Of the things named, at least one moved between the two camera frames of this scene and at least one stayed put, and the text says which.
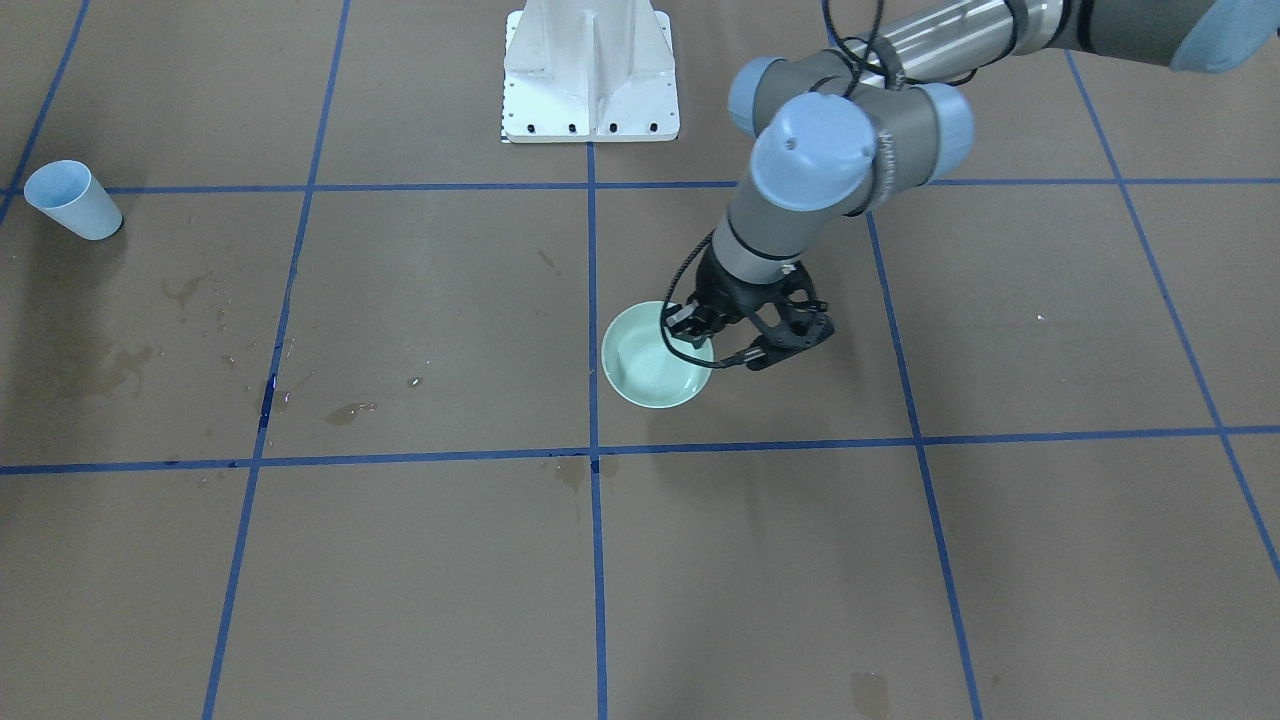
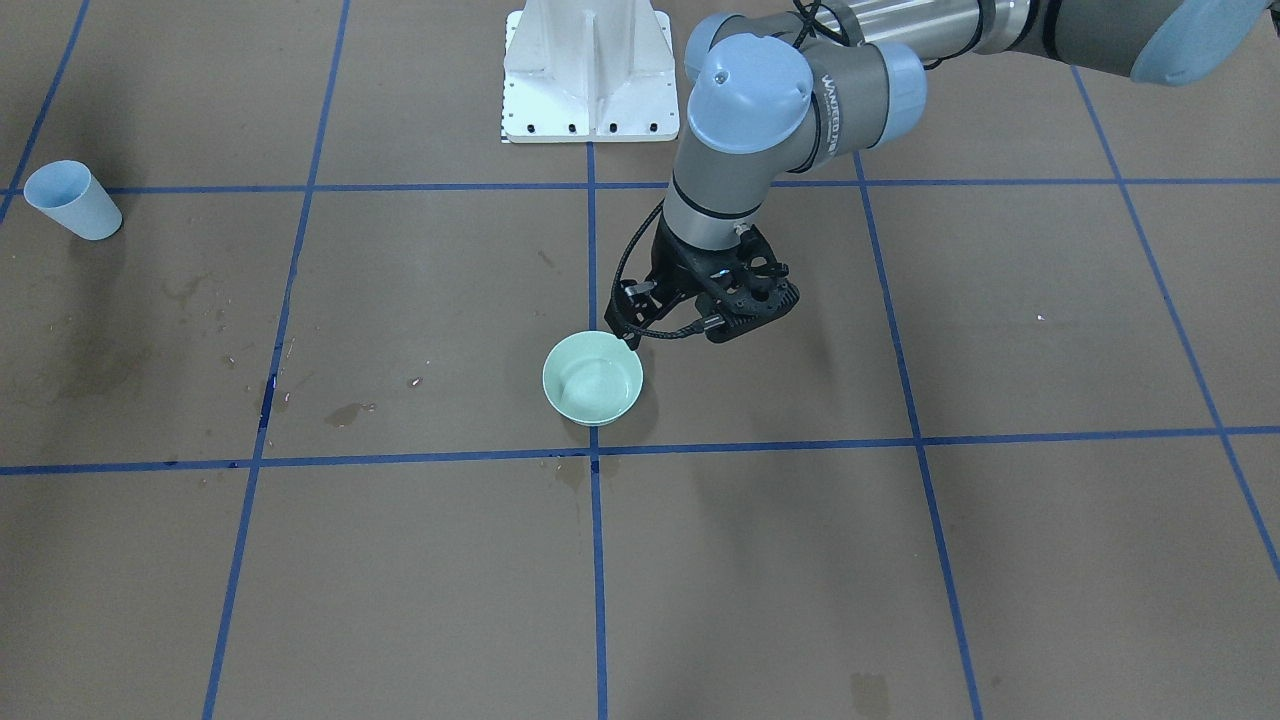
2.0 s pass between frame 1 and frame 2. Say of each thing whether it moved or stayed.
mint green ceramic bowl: moved
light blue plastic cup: stayed
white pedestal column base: stayed
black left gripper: moved
